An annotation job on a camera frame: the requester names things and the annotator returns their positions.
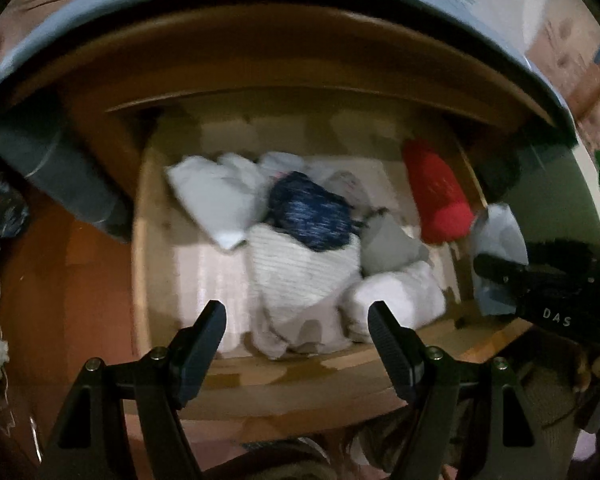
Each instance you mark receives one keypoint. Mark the navy patterned underwear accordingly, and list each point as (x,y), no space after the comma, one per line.
(310,210)

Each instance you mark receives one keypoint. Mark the light blue cloth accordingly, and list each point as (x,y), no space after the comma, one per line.
(497,230)

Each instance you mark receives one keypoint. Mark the pale pink cloth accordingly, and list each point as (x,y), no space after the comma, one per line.
(405,295)

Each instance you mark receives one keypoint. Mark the white ribbed cloth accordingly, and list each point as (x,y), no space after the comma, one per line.
(300,280)

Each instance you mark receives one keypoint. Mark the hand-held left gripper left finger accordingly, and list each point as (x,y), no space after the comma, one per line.
(202,345)

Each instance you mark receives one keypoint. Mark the grey cloth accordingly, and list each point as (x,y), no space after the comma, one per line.
(390,247)

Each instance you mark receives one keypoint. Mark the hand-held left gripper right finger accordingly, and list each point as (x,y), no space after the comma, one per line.
(387,345)

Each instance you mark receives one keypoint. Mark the wooden nightstand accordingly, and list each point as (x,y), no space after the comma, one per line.
(280,60)

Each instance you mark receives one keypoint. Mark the wooden drawer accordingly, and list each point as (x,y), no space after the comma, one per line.
(205,280)

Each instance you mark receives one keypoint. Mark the red cloth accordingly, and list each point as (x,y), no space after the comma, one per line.
(437,195)

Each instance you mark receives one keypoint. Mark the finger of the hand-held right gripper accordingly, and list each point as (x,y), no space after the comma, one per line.
(560,254)
(500,272)

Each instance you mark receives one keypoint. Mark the blue plaid cloth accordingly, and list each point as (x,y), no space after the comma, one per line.
(40,160)

